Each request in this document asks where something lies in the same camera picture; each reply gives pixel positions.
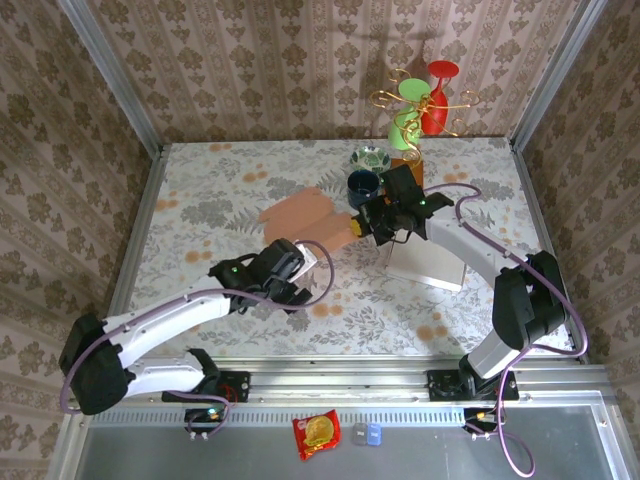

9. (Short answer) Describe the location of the white paper box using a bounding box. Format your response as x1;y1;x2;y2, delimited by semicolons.
384;234;469;294

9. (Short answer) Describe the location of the dark blue mug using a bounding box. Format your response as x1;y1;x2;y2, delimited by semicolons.
346;169;386;210

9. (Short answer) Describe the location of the green leaf pattern bowl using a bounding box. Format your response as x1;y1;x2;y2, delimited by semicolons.
349;145;393;176

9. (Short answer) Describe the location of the green wine glass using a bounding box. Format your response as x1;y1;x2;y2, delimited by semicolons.
388;78;432;150

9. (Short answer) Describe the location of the floral tablecloth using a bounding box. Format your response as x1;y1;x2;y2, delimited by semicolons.
117;138;574;357

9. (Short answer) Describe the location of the red wine glass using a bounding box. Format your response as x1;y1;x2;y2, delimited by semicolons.
421;60;460;137

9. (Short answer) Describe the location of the small black controller board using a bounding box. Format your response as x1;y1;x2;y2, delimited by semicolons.
462;407;501;434
184;407;226;434

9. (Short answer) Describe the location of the red snack packet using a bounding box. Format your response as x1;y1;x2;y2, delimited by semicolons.
292;408;343;462

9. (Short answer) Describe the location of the grey metal shelf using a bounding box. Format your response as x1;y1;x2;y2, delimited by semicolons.
47;405;629;480

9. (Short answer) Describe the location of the gold wire stand wooden base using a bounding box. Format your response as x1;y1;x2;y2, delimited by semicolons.
369;67;482;190

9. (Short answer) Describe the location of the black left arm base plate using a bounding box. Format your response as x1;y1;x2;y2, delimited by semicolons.
161;370;251;404

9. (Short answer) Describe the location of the aluminium side rail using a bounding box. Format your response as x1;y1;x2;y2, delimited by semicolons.
508;138;590;364
93;144;169;369

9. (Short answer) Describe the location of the aluminium cross rail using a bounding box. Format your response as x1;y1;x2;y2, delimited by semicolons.
69;363;616;406

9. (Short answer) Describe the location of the grey slotted cable duct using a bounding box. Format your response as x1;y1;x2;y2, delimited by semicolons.
87;405;474;427

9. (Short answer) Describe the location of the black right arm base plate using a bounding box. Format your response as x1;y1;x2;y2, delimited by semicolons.
427;368;520;402

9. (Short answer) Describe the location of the aluminium frame post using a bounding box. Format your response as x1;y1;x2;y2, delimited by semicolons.
54;0;166;156
508;0;610;151

